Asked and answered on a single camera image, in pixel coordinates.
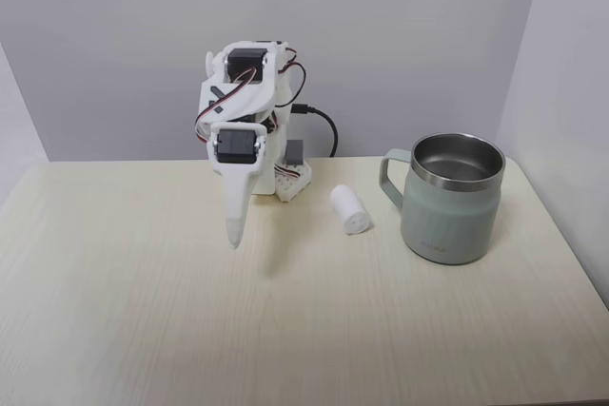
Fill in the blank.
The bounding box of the white dressing roll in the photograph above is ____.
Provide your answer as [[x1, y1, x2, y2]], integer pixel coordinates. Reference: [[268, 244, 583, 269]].
[[330, 183, 372, 237]]

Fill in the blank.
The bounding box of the grey block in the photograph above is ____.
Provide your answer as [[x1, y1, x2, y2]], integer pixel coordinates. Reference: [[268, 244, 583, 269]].
[[285, 139, 306, 164]]

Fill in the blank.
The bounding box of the green steel mug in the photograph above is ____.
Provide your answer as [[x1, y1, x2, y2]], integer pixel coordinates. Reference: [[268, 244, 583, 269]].
[[379, 132, 506, 267]]

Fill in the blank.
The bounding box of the red white black servo wire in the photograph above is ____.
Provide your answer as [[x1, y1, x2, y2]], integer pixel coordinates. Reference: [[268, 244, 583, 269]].
[[278, 47, 308, 104], [194, 70, 262, 142]]

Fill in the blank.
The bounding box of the black power cable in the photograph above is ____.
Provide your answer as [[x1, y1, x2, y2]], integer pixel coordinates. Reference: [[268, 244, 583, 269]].
[[291, 103, 340, 159]]

